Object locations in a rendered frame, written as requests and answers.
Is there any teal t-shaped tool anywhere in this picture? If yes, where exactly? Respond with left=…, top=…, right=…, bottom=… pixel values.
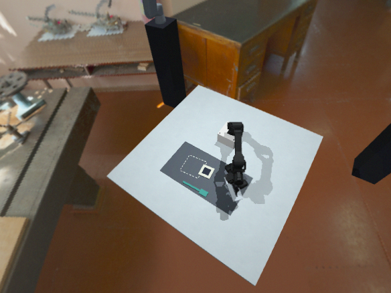
left=183, top=181, right=208, bottom=197

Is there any white square tile with dark blue center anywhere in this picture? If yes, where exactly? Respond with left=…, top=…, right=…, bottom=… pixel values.
left=198, top=165, right=214, bottom=179

